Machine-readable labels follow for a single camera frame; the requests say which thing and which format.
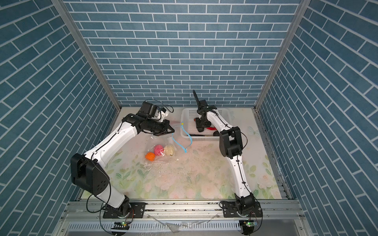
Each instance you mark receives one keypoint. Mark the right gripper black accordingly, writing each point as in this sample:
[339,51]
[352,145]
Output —
[198,124]

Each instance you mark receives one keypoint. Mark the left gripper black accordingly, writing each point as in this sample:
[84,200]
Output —
[164,130]

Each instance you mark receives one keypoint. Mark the white plastic mesh basket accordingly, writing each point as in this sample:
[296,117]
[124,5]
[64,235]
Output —
[219,118]

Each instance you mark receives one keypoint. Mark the pink toy fruit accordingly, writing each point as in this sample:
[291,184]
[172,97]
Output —
[159,150]

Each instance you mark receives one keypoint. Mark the clear zip top bag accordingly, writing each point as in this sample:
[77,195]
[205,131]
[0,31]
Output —
[181,139]

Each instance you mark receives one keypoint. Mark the cream toy food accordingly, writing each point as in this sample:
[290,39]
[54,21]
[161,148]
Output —
[170,149]

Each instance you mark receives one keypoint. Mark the orange toy fruit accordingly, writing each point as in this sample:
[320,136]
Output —
[150,156]

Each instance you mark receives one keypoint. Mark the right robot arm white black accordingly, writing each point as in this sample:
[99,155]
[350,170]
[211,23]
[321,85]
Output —
[231,147]

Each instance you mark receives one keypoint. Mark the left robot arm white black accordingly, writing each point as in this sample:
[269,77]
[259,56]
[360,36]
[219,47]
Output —
[87,170]

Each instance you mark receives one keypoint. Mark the left circuit board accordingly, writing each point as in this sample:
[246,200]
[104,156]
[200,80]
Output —
[121,226]

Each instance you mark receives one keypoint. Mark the circuit board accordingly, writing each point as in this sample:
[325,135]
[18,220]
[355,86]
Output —
[248,223]
[121,226]

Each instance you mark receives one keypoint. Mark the right circuit board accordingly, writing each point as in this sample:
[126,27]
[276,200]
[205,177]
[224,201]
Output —
[248,223]

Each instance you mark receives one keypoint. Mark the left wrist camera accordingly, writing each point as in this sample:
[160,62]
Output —
[151,111]

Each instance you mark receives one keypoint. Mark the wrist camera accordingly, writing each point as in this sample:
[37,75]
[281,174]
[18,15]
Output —
[151,111]
[203,106]

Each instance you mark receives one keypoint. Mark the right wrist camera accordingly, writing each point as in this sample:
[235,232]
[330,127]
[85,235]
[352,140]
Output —
[203,106]

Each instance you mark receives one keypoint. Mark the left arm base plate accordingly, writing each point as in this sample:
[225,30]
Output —
[135,210]

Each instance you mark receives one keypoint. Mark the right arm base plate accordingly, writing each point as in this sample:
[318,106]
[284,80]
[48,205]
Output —
[230,210]

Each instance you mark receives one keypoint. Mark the aluminium front rail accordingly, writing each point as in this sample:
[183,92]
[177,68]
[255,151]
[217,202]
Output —
[187,210]

